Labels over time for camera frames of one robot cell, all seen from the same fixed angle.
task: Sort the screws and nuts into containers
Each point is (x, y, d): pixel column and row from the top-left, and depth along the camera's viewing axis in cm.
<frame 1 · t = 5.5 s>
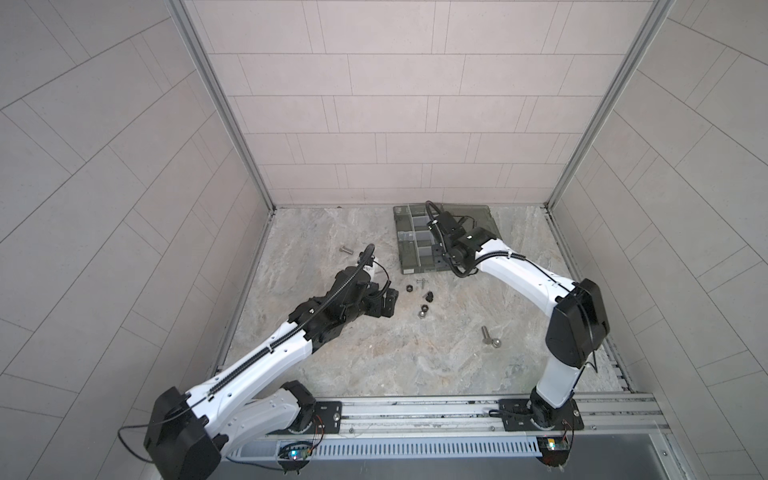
left hand: (392, 289, 76), fingers open
right hand: (439, 256, 88), fingers open
grey compartment organizer box: (415, 242, 105), point 2 cm above the table
large steel bolt far left: (346, 250, 107), on the table
small steel screw: (423, 282, 98), on the table
black nut lower: (425, 308, 91), on the table
small steel nut: (421, 314, 91), on the table
large steel bolt right: (487, 338, 85), on the table
steel nut right: (496, 343, 84), on the table

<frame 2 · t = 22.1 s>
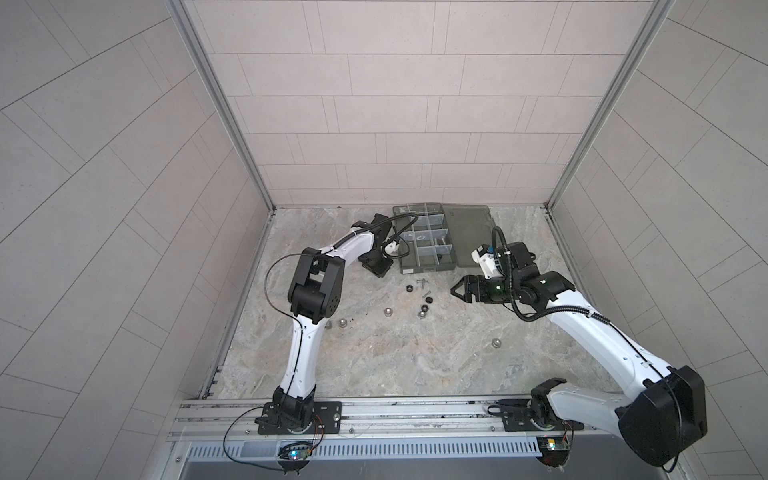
left hand: (387, 265, 101), fingers open
right hand: (461, 292, 78), fingers open
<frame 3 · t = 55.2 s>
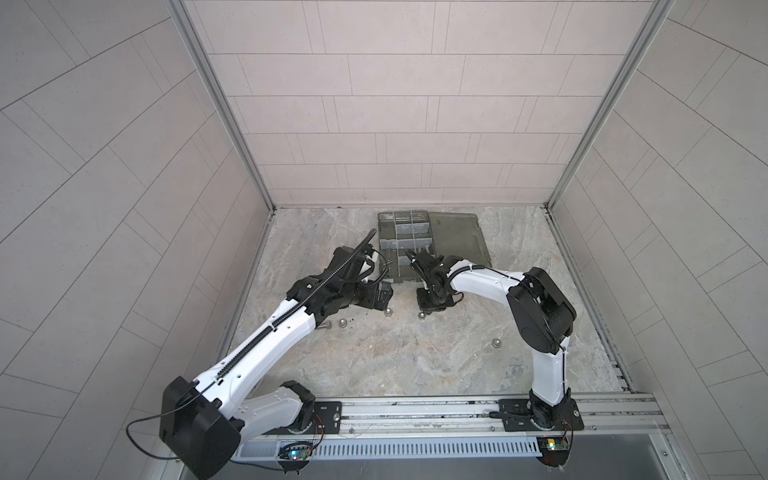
left hand: (386, 287, 76), fingers open
right hand: (423, 311, 91), fingers closed
grey compartment organizer box: (445, 234, 111), on the table
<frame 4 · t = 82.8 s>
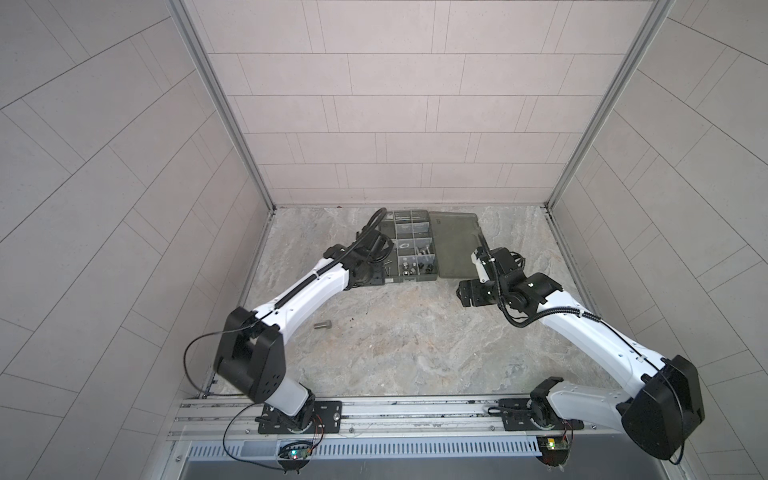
left hand: (379, 274, 85), fingers open
right hand: (467, 292, 81), fingers open
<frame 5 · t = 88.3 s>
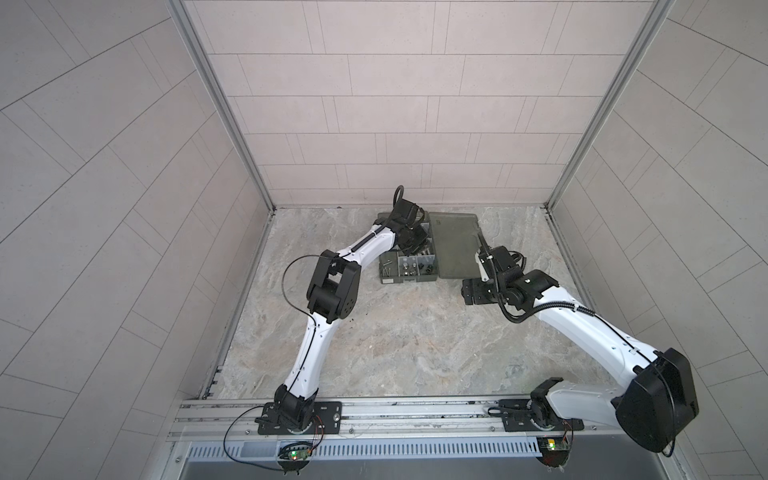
left hand: (438, 236, 98), fingers closed
right hand: (472, 290, 82), fingers open
